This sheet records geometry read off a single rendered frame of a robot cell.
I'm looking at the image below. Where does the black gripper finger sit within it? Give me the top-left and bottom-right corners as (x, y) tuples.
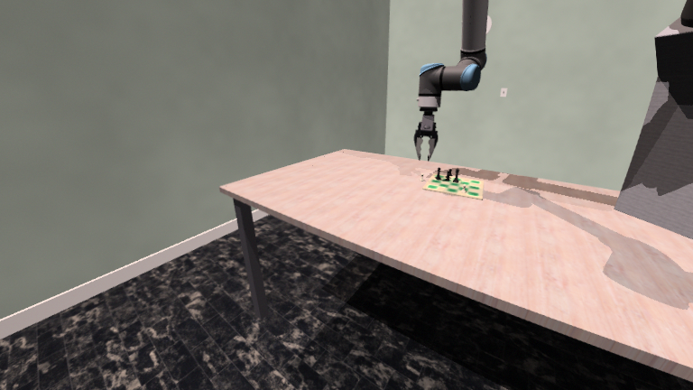
(428, 131), (438, 161)
(414, 130), (423, 161)

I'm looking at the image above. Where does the green and cream chessboard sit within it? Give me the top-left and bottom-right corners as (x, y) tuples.
(422, 173), (484, 200)

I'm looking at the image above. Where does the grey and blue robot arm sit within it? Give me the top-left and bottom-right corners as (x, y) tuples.
(417, 0), (693, 135)

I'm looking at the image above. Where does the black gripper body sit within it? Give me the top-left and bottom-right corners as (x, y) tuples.
(418, 108), (438, 138)

